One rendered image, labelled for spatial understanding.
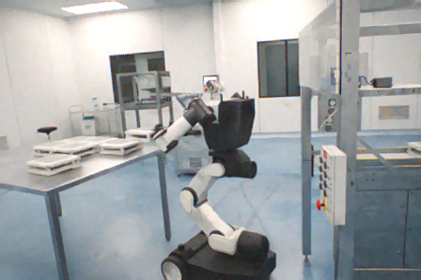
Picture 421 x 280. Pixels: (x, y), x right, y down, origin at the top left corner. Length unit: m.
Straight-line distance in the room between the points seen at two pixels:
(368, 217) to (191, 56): 5.74
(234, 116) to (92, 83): 6.59
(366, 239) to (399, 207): 0.28
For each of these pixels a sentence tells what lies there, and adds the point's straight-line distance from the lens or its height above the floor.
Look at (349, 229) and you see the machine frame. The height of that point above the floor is 0.74.
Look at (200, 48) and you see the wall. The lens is 7.27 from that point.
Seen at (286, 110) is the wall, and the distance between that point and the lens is 7.10.
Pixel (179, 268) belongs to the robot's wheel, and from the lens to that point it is 2.28.
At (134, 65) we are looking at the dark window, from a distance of 7.76.
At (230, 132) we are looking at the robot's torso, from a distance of 1.92.
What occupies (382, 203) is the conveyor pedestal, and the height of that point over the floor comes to 0.54.
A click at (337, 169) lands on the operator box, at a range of 1.21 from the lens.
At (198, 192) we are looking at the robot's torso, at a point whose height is 0.60.
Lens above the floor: 1.35
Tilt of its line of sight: 12 degrees down
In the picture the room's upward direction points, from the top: 4 degrees counter-clockwise
